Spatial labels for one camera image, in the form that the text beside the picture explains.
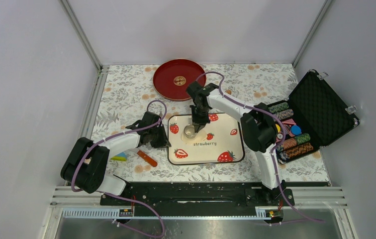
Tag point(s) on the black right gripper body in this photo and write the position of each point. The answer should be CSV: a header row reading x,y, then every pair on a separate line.
x,y
200,115

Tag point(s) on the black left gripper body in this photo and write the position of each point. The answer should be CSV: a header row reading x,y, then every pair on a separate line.
x,y
158,138

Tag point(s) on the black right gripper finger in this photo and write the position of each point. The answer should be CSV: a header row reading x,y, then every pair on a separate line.
x,y
196,127
203,125

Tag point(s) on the strawberry pattern rectangular tray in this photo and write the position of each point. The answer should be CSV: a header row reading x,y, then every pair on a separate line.
x,y
224,143

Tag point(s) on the small dough ball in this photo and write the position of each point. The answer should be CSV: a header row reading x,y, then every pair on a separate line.
x,y
199,138

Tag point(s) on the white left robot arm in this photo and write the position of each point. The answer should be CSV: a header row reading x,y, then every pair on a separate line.
x,y
86,164

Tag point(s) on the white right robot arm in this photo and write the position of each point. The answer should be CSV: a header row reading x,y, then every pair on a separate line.
x,y
258,126

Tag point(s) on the floral table mat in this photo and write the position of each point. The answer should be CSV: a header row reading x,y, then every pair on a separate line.
x,y
128,91

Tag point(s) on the colourful toy block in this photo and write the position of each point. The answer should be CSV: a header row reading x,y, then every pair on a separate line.
x,y
120,157

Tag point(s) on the round red tray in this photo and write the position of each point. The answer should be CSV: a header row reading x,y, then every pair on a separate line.
x,y
172,78

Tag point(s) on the black open chip case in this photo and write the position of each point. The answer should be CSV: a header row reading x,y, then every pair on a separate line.
x,y
314,117

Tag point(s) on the metal scraper orange handle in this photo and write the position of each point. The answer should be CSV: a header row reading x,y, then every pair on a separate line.
x,y
147,158

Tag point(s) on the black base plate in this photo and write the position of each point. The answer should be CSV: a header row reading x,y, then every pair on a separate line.
x,y
207,199

